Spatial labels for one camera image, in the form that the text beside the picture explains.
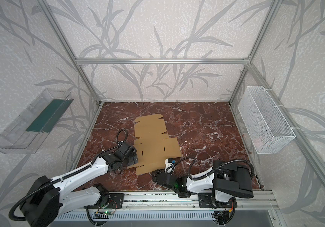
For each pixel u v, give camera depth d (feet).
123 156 2.15
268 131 1.99
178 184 2.04
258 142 2.44
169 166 2.44
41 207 1.29
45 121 2.03
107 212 2.31
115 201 2.38
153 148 2.98
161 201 2.47
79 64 3.13
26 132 2.11
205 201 2.36
